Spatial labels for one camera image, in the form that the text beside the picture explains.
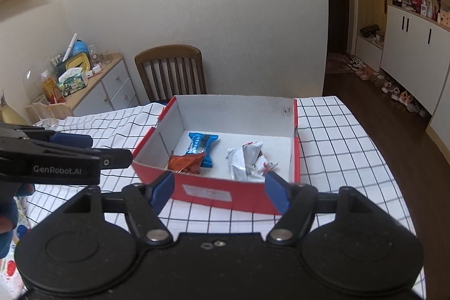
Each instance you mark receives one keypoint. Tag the blue round container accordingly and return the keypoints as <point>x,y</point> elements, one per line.
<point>81,47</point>

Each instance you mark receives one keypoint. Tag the blue snack packet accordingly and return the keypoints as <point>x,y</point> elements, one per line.
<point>202,145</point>

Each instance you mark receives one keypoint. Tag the person's left hand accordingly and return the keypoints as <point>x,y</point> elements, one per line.
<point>8,215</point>

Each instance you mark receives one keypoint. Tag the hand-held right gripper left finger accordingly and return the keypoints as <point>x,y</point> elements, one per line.
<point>161,192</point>

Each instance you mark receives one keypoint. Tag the silver snack packet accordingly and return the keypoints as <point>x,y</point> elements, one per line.
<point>237,163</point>

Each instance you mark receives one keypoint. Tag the wooden rack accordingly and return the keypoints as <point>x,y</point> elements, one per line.
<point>58,108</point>

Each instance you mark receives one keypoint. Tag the colourful printed cloth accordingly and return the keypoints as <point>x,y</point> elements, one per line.
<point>10,279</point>

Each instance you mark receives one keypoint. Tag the yellow box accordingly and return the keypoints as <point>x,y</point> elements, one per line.
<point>80,55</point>

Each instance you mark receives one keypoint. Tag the beige rounded object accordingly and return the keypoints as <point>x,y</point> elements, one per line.
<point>12,117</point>

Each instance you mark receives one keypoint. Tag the wooden chair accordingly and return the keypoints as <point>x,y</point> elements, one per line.
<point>168,55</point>

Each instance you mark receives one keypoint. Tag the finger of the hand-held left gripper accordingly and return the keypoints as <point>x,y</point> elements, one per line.
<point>72,140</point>
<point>116,158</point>

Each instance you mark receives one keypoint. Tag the white lower cabinet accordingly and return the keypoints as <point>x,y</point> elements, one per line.
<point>411,50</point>

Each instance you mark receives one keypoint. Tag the red cardboard box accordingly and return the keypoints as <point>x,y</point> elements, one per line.
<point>246,196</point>

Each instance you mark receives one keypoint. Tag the white and red snack packet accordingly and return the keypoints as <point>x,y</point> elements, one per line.
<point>256,154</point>

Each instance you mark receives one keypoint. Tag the orange bottle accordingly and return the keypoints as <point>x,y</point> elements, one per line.
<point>52,91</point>

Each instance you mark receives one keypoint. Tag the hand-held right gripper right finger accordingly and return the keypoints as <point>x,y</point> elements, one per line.
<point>276,192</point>

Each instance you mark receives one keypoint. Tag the green and white tissue pack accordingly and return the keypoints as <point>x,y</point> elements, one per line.
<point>73,82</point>

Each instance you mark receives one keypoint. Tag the row of shoes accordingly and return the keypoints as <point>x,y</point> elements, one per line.
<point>386,85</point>

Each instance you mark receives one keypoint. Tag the white shoe bench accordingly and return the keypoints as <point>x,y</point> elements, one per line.
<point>367,52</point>

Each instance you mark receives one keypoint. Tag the dark bag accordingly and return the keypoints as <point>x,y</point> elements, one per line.
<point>370,30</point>

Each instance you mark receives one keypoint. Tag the small drawer cabinet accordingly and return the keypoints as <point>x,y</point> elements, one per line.
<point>116,89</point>

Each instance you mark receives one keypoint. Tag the door rug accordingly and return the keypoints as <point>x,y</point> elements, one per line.
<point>337,64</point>

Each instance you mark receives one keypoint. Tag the white stick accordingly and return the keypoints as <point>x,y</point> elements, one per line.
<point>70,47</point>

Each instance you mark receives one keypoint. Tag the small glass cup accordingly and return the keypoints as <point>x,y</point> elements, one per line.
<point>107,58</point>
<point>94,55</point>

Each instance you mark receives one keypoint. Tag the small white charger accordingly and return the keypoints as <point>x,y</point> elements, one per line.
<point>93,72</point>

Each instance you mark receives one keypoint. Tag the brown orange snack packet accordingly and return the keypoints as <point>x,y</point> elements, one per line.
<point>186,163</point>

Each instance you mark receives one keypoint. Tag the drinking glass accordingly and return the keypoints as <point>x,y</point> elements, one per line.
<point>45,117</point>

